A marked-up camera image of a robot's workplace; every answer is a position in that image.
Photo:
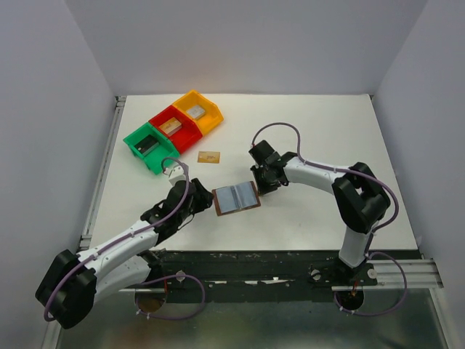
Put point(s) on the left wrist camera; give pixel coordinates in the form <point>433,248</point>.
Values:
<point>175,174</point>

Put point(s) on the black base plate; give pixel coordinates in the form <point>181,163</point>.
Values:
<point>257,276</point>

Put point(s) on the gold metal block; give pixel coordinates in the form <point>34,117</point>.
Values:
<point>171,127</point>

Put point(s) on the dark metal block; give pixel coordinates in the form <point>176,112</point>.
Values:
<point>147,144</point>

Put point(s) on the brown leather card holder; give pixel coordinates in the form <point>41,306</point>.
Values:
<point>236,198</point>

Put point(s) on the gold credit card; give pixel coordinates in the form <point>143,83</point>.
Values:
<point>209,157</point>

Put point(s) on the silver metal block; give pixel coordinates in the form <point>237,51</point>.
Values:
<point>196,112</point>

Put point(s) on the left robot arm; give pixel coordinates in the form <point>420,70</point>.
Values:
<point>74,282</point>

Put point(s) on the green plastic bin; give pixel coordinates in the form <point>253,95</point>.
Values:
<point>152,160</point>

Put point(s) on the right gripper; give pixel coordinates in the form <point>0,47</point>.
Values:
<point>264,178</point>

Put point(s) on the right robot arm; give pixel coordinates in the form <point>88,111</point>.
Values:
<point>361,199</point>

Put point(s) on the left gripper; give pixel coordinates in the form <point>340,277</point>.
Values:
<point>200,196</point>

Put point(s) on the yellow plastic bin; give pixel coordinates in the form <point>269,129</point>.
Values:
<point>213,117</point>

